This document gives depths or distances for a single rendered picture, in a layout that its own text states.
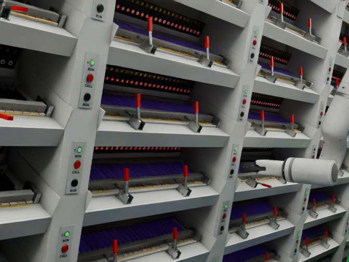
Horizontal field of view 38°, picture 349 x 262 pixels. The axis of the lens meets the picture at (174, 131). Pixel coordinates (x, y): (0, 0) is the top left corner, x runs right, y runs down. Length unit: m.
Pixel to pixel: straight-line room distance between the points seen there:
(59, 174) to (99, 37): 0.32
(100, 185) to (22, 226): 0.29
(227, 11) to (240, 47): 0.16
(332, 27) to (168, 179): 1.12
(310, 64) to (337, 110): 0.68
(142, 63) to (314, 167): 0.69
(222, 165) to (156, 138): 0.38
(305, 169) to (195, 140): 0.39
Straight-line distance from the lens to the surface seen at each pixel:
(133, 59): 1.25
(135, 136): 1.29
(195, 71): 1.45
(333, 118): 1.67
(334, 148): 1.75
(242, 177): 1.89
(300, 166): 1.68
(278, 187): 2.08
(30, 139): 1.08
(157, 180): 1.50
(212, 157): 1.70
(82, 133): 1.15
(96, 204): 1.27
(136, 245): 1.51
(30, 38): 1.05
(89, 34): 1.13
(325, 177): 1.65
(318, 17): 2.35
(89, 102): 1.15
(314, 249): 2.76
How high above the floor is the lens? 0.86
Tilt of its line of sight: 5 degrees down
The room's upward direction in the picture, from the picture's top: 9 degrees clockwise
